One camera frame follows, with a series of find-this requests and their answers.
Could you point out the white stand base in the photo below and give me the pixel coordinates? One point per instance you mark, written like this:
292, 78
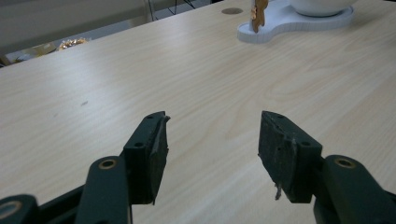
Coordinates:
286, 21

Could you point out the white bowl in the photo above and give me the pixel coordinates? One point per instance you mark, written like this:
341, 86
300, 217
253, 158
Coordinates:
320, 6

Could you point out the round brown table grommet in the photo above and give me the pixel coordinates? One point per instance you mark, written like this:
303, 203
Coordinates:
232, 11

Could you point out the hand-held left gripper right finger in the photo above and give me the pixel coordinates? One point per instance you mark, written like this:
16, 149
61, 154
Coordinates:
288, 161

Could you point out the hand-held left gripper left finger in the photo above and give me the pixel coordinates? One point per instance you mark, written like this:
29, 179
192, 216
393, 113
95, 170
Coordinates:
146, 161

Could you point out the gold crinkled foil object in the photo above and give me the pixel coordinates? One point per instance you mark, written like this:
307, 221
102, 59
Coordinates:
72, 43

